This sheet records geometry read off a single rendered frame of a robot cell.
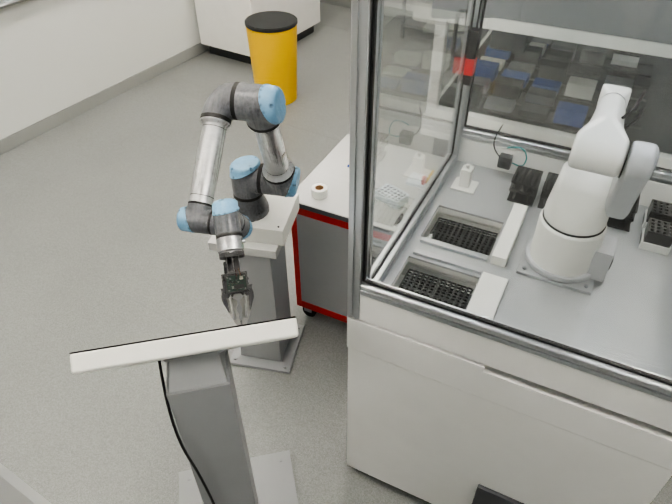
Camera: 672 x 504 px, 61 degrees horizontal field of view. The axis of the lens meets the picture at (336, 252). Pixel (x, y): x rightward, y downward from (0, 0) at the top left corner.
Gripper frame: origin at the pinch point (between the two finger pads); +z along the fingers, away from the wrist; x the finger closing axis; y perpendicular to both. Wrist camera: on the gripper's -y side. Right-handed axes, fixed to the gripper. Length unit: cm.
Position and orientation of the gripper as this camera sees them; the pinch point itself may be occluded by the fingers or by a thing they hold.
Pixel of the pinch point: (241, 323)
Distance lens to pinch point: 164.3
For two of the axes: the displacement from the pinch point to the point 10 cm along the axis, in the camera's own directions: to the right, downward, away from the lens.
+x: 9.8, -1.4, 1.6
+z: 1.6, 9.8, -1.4
